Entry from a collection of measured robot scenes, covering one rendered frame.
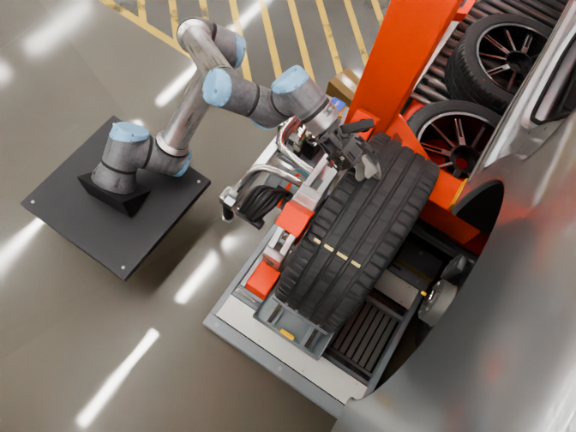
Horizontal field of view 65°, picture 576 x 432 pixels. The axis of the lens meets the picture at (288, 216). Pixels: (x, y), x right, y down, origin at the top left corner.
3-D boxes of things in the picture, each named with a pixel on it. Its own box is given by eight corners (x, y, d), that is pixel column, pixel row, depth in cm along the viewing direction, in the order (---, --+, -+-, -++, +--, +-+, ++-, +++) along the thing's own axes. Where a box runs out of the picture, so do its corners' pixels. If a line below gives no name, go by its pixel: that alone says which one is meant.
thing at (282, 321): (315, 361, 212) (320, 359, 203) (252, 317, 216) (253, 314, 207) (367, 274, 230) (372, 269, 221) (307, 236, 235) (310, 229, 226)
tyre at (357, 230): (425, 175, 183) (336, 311, 189) (375, 145, 186) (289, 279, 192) (461, 154, 118) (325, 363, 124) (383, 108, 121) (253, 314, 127)
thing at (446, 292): (416, 340, 164) (432, 366, 133) (397, 327, 165) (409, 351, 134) (465, 266, 163) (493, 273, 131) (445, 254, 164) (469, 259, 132)
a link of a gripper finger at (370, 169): (372, 190, 123) (351, 166, 120) (381, 176, 126) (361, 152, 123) (380, 189, 121) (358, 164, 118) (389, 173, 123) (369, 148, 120)
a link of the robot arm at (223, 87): (177, 3, 159) (221, 69, 108) (211, 18, 165) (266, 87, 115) (166, 35, 164) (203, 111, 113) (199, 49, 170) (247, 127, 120)
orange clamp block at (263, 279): (279, 279, 149) (264, 301, 146) (260, 265, 150) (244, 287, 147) (281, 273, 143) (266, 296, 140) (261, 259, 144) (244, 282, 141)
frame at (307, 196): (271, 293, 171) (285, 247, 121) (256, 284, 172) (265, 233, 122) (343, 188, 192) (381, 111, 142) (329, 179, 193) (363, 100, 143)
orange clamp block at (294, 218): (303, 233, 131) (297, 238, 122) (280, 219, 132) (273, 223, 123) (316, 213, 130) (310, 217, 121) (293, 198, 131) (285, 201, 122)
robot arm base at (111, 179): (81, 176, 194) (87, 155, 191) (109, 169, 212) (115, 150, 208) (117, 197, 192) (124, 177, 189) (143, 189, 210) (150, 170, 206)
